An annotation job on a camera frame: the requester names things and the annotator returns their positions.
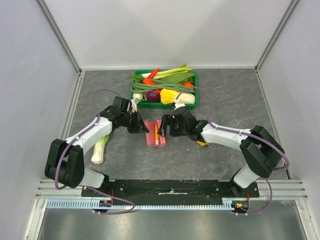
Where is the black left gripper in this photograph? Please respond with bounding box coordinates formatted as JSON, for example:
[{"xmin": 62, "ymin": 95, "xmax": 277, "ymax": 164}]
[{"xmin": 120, "ymin": 109, "xmax": 149, "ymax": 134}]

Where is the orange white tube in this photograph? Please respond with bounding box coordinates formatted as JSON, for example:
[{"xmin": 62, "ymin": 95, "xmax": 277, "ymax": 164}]
[{"xmin": 154, "ymin": 123, "xmax": 160, "ymax": 146}]

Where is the pink express box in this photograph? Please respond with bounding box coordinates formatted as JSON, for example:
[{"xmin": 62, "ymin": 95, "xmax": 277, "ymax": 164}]
[{"xmin": 144, "ymin": 119, "xmax": 166, "ymax": 148}]

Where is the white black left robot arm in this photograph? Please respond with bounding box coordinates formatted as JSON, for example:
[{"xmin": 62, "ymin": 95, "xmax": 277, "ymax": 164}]
[{"xmin": 44, "ymin": 96, "xmax": 149, "ymax": 197}]

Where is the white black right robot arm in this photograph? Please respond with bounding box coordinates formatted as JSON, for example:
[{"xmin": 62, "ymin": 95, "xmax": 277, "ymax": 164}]
[{"xmin": 158, "ymin": 106, "xmax": 285, "ymax": 197}]

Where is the green plastic crate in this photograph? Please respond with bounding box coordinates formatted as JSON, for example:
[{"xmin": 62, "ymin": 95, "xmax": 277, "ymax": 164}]
[{"xmin": 130, "ymin": 70, "xmax": 199, "ymax": 110}]

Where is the purple onion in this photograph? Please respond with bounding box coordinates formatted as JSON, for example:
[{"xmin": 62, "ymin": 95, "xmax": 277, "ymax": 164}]
[{"xmin": 145, "ymin": 90, "xmax": 161, "ymax": 103}]

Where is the yellow napa cabbage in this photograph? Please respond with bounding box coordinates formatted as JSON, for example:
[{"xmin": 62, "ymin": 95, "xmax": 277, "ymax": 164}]
[{"xmin": 160, "ymin": 88, "xmax": 196, "ymax": 105}]

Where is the green long beans bundle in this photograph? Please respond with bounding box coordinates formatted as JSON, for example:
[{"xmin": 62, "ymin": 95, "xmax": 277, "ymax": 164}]
[{"xmin": 130, "ymin": 81, "xmax": 196, "ymax": 94}]

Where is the orange pumpkin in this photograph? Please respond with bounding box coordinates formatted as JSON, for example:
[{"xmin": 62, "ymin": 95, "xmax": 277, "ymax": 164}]
[{"xmin": 182, "ymin": 82, "xmax": 194, "ymax": 88}]

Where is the green white bok choy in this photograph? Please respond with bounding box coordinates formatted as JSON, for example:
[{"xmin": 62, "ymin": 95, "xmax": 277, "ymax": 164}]
[{"xmin": 91, "ymin": 135, "xmax": 110, "ymax": 164}]

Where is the red chili pepper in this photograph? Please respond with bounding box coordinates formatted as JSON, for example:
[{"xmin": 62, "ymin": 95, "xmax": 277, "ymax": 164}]
[{"xmin": 148, "ymin": 68, "xmax": 160, "ymax": 79}]

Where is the large green leaf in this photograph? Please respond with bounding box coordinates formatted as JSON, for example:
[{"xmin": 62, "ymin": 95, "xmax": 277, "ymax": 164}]
[{"xmin": 160, "ymin": 72, "xmax": 196, "ymax": 84}]

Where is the pale green celery stalk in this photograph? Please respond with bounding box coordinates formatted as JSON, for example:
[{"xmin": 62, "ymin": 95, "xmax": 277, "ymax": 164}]
[{"xmin": 139, "ymin": 63, "xmax": 192, "ymax": 80}]

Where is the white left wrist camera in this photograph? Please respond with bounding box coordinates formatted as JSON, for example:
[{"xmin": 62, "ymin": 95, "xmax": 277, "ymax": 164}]
[{"xmin": 130, "ymin": 98, "xmax": 140, "ymax": 113}]

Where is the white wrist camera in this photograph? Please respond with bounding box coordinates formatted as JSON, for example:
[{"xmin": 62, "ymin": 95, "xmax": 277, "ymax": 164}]
[
  {"xmin": 172, "ymin": 98, "xmax": 186, "ymax": 111},
  {"xmin": 130, "ymin": 98, "xmax": 140, "ymax": 113}
]

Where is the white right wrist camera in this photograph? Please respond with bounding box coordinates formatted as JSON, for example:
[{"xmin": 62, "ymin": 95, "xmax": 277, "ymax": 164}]
[{"xmin": 172, "ymin": 98, "xmax": 186, "ymax": 111}]

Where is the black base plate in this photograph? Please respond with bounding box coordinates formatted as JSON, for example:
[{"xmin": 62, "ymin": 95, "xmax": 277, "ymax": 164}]
[{"xmin": 97, "ymin": 179, "xmax": 260, "ymax": 199}]

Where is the slotted cable duct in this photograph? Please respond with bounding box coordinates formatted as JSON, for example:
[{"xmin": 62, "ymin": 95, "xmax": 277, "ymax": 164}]
[{"xmin": 46, "ymin": 198, "xmax": 235, "ymax": 211}]

